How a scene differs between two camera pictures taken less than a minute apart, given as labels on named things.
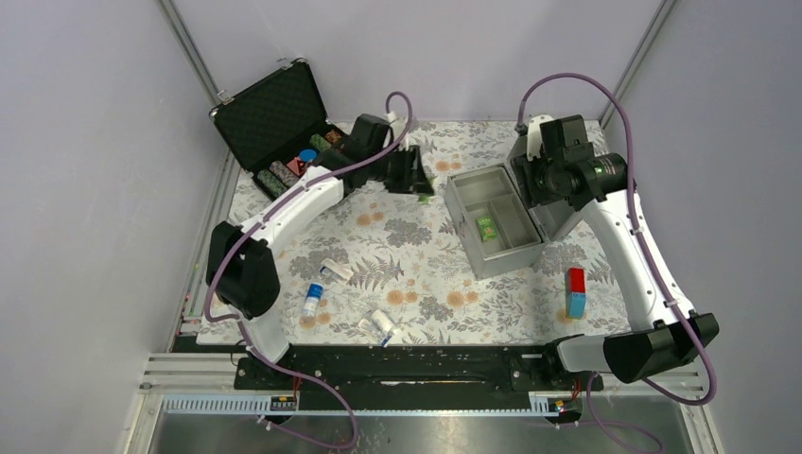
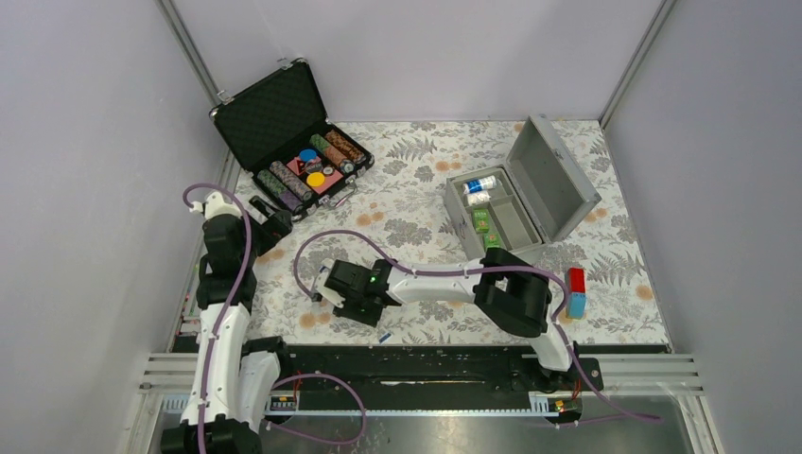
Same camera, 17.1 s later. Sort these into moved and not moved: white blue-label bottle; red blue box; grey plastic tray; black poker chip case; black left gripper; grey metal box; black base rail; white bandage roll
Moved: black left gripper; white blue-label bottle; white bandage roll
Not moved: red blue box; black base rail; black poker chip case; grey plastic tray; grey metal box
